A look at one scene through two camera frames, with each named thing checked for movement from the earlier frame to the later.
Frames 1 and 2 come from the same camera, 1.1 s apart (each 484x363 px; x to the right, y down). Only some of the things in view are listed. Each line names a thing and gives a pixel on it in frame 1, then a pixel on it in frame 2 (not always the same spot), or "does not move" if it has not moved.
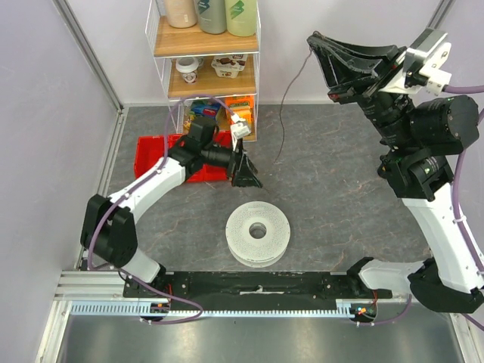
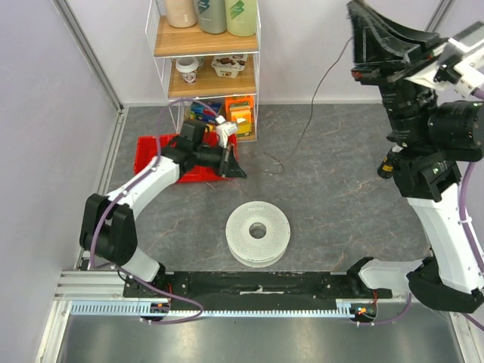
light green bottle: x=241 y=17 does not move
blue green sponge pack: x=204 y=108 does not move
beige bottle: x=181 y=13 does not move
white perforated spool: x=257 y=234 does not move
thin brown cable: x=284 y=97 to x=311 y=108
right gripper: x=363 y=86 to x=388 y=72
